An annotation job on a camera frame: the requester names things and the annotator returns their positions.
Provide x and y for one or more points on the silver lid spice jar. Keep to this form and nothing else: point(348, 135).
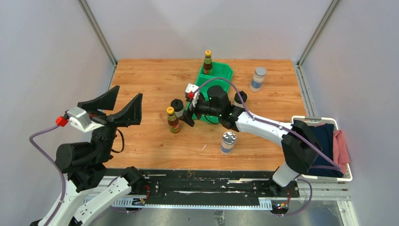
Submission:
point(257, 79)

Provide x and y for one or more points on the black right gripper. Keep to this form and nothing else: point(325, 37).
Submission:
point(187, 117)

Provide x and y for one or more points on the white plastic basket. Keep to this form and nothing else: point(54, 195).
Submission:
point(321, 162)

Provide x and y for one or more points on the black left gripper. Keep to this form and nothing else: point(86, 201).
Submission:
point(131, 113)

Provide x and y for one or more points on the aluminium front rail frame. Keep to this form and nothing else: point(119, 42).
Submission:
point(122, 197)

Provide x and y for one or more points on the black cap salt jar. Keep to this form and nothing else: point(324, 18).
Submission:
point(178, 107)

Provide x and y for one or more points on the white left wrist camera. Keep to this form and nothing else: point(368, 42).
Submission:
point(79, 119)

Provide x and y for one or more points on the aluminium corner frame post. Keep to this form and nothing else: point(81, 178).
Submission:
point(97, 30)

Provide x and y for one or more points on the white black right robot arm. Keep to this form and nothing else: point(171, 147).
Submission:
point(298, 142)

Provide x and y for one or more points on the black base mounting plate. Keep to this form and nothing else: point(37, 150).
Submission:
point(213, 188)

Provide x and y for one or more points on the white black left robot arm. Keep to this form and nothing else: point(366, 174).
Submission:
point(81, 165)

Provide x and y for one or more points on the pink cloth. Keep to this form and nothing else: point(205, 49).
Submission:
point(340, 151)

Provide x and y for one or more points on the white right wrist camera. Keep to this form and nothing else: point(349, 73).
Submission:
point(192, 94)

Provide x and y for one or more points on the black cap white powder jar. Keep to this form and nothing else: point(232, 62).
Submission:
point(239, 99)

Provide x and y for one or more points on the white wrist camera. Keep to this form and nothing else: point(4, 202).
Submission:
point(79, 119)
point(192, 94)

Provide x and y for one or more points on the yellow cap sauce bottle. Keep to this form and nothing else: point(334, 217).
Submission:
point(173, 120)
point(208, 63)

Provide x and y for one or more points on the dark blue cloth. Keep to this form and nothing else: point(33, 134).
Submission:
point(324, 134)

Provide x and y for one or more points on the silver lid blue label jar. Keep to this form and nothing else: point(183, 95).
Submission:
point(227, 143)

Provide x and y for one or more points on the green plastic triple bin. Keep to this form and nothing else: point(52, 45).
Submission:
point(218, 70)

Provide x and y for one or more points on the right aluminium corner post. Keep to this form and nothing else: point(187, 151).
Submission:
point(318, 31)

